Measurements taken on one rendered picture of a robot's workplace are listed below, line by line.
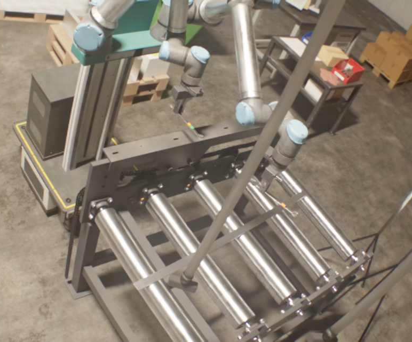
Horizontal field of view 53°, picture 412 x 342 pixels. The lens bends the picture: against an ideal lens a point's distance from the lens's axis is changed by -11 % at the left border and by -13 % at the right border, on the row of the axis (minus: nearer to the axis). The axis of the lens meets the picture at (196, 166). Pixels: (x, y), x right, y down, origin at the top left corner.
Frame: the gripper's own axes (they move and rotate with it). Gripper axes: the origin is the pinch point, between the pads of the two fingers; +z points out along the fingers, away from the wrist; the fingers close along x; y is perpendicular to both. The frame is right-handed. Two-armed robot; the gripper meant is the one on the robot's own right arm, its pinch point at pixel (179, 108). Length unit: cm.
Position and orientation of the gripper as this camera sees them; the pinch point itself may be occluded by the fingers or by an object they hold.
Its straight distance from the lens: 221.9
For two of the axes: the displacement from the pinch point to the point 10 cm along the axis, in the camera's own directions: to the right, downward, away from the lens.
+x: -7.7, 2.1, -6.0
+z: -3.1, 6.9, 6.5
